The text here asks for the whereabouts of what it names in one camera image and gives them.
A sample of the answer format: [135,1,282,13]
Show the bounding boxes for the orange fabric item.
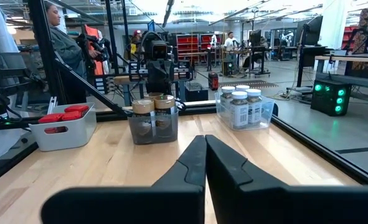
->
[84,24,105,76]

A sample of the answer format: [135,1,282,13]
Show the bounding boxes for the white plastic bin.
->
[29,102,97,152]

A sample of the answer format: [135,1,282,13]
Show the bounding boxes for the brown-lid spice jar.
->
[154,95,176,131]
[131,98,156,138]
[144,91,165,100]

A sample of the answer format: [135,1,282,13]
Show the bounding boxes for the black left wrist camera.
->
[150,39,169,62]

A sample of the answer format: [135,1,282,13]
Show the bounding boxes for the clear plastic bin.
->
[214,91,276,131]

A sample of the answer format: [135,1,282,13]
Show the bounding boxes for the red-lid spice jar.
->
[64,105,90,114]
[61,110,83,122]
[37,113,65,124]

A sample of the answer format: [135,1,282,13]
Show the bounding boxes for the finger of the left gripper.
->
[154,67,162,91]
[161,67,169,91]

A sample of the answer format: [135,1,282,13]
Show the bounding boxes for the black monitor on stand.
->
[295,15,324,88]

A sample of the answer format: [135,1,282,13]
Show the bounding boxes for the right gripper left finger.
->
[41,134,207,224]

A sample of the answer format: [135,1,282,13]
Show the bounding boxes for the wooden desk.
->
[314,53,368,91]

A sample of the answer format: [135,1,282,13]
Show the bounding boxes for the red storage shelving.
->
[175,32,225,65]

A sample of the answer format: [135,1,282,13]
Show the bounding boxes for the black computer green lights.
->
[310,78,353,118]

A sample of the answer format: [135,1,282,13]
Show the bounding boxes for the white-lid spice jar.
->
[230,90,249,129]
[245,88,263,125]
[220,86,236,108]

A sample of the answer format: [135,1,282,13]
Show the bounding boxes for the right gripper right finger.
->
[205,134,368,224]

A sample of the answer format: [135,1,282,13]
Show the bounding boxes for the black floor box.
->
[184,86,209,103]

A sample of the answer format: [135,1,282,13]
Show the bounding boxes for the person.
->
[43,2,91,105]
[223,30,243,63]
[130,29,144,55]

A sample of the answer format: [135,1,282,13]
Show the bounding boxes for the black handheld device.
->
[76,32,115,63]

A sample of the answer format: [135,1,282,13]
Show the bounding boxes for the red can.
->
[207,72,219,91]

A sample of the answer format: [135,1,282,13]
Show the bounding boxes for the smoked grey plastic bin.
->
[127,109,180,146]

